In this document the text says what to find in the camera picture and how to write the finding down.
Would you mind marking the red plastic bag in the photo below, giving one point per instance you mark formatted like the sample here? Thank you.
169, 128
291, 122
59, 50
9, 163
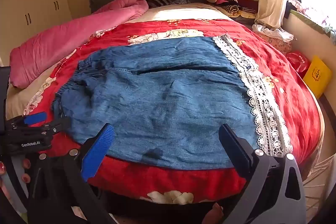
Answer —
298, 62

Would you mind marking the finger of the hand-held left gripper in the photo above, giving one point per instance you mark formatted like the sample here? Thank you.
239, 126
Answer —
56, 126
35, 118

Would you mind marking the yellow paper bag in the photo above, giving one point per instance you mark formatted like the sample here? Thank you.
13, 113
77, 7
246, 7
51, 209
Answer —
317, 75

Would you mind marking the pink quilt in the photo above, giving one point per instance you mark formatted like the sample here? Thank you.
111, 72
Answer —
60, 40

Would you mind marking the white cloth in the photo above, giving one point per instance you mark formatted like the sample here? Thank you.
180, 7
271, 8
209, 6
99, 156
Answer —
273, 32

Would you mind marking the red floral blanket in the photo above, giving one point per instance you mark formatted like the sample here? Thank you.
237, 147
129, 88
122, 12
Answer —
286, 98

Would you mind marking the person's foot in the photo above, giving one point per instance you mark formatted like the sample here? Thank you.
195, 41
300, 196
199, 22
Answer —
214, 213

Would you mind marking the clothes on windowsill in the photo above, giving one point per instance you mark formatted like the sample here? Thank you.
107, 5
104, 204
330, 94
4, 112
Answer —
312, 11

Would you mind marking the person's left hand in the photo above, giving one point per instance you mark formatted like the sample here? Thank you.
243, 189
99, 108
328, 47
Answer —
26, 170

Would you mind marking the blue denim pants lace trim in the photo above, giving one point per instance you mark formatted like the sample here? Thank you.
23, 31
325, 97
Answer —
162, 98

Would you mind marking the striped patterned blanket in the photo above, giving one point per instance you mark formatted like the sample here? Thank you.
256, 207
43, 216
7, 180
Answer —
237, 11

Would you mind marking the pink floral cushion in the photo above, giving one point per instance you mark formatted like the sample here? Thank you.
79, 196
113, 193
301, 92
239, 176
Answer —
277, 43

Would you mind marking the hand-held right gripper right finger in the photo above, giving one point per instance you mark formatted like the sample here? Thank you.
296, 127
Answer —
237, 151

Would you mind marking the striped pillow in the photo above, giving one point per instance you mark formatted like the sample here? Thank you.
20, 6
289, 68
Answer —
157, 1

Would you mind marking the beige bed sheet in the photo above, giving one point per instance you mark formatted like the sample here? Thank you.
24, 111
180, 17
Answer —
162, 12

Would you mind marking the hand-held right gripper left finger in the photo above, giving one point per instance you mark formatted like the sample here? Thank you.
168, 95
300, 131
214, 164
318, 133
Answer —
97, 150

